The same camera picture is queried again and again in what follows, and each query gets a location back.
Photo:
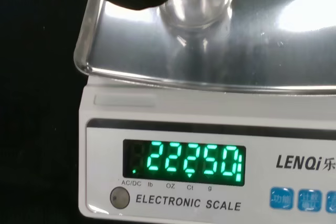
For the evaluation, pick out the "white electronic balance steel pan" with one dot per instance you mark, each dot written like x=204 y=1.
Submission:
x=210 y=119

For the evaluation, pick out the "black bench cloth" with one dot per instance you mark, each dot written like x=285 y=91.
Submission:
x=36 y=103

